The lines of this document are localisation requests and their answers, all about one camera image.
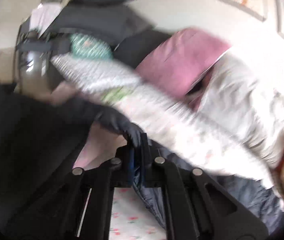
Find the dark grey cushion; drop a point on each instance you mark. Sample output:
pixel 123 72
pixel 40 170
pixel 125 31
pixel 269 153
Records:
pixel 142 48

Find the white duvet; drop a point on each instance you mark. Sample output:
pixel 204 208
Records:
pixel 239 92

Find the grey chair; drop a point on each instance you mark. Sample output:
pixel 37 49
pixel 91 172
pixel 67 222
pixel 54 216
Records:
pixel 35 62

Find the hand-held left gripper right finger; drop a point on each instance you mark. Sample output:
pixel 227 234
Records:
pixel 145 162

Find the dark puffer jacket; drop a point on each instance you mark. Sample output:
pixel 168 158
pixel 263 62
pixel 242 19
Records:
pixel 32 135

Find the white floral quilt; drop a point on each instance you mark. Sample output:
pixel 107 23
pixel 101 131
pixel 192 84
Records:
pixel 157 110

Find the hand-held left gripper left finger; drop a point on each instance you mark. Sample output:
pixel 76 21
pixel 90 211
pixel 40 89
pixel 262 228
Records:
pixel 129 165

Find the pink pillow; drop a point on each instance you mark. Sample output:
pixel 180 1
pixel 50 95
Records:
pixel 182 60

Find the teal patterned pillow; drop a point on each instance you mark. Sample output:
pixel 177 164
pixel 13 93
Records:
pixel 92 46

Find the dark grey bag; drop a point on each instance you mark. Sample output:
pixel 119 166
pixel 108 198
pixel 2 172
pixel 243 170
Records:
pixel 99 22

